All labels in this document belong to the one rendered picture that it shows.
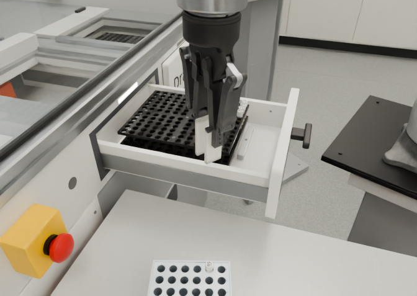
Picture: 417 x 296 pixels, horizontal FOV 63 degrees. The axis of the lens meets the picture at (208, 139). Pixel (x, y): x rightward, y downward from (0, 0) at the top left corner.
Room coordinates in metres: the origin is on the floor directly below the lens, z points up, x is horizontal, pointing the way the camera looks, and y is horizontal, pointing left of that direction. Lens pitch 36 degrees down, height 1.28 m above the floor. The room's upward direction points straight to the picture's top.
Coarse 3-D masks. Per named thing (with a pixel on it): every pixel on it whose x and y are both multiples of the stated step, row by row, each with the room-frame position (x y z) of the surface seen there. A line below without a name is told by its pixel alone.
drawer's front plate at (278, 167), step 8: (296, 88) 0.66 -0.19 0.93; (296, 96) 0.62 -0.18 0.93; (288, 104) 0.59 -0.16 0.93; (296, 104) 0.59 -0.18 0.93; (288, 112) 0.56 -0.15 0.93; (288, 120) 0.53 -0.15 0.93; (288, 128) 0.50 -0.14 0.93; (280, 136) 0.48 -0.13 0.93; (288, 136) 0.48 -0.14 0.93; (280, 144) 0.46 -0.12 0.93; (288, 144) 0.46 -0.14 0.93; (280, 152) 0.44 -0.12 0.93; (280, 160) 0.42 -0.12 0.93; (272, 168) 0.40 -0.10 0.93; (280, 168) 0.40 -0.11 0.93; (272, 176) 0.39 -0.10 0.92; (280, 176) 0.39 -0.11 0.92; (272, 184) 0.39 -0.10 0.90; (280, 184) 0.39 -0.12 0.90; (272, 192) 0.39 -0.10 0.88; (272, 200) 0.39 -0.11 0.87; (272, 208) 0.39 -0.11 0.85; (272, 216) 0.39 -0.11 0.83
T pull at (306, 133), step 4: (308, 124) 0.54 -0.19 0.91; (292, 128) 0.53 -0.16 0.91; (296, 128) 0.53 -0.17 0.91; (300, 128) 0.53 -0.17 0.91; (308, 128) 0.53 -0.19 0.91; (292, 132) 0.52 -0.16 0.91; (296, 132) 0.52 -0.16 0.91; (300, 132) 0.52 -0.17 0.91; (304, 132) 0.52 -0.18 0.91; (308, 132) 0.51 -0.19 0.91; (292, 136) 0.51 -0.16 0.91; (296, 136) 0.51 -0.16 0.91; (300, 136) 0.51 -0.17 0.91; (304, 136) 0.50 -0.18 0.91; (308, 136) 0.50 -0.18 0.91; (300, 140) 0.50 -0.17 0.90; (304, 140) 0.49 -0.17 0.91; (308, 140) 0.49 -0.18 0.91; (304, 144) 0.48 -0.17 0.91; (308, 144) 0.48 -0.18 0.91; (304, 148) 0.48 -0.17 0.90
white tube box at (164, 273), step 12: (156, 264) 0.32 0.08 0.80; (168, 264) 0.32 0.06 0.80; (180, 264) 0.32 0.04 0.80; (192, 264) 0.32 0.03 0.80; (204, 264) 0.32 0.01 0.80; (216, 264) 0.32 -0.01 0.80; (228, 264) 0.32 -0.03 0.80; (156, 276) 0.30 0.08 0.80; (168, 276) 0.30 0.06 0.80; (180, 276) 0.30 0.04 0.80; (192, 276) 0.30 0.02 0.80; (204, 276) 0.30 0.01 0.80; (216, 276) 0.30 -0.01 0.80; (228, 276) 0.30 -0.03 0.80; (156, 288) 0.28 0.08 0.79; (168, 288) 0.28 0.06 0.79; (180, 288) 0.28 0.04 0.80; (192, 288) 0.28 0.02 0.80; (204, 288) 0.28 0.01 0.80; (216, 288) 0.28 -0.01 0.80; (228, 288) 0.28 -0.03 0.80
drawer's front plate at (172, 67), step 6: (186, 42) 0.93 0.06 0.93; (174, 54) 0.85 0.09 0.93; (168, 60) 0.81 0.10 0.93; (174, 60) 0.82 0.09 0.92; (180, 60) 0.86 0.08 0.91; (162, 66) 0.79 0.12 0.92; (168, 66) 0.78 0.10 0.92; (174, 66) 0.82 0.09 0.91; (180, 66) 0.85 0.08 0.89; (168, 72) 0.78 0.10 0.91; (174, 72) 0.82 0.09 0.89; (180, 72) 0.85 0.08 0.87; (168, 78) 0.78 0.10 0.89; (174, 78) 0.81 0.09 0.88; (168, 84) 0.78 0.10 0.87
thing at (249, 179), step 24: (144, 96) 0.72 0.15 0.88; (120, 120) 0.61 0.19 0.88; (264, 120) 0.65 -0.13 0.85; (120, 144) 0.50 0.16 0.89; (240, 144) 0.58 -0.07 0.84; (264, 144) 0.58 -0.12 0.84; (120, 168) 0.49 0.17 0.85; (144, 168) 0.47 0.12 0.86; (168, 168) 0.46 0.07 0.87; (192, 168) 0.45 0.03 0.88; (216, 168) 0.44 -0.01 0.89; (240, 168) 0.43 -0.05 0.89; (264, 168) 0.50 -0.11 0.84; (216, 192) 0.44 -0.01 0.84; (240, 192) 0.42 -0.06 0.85; (264, 192) 0.41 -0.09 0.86
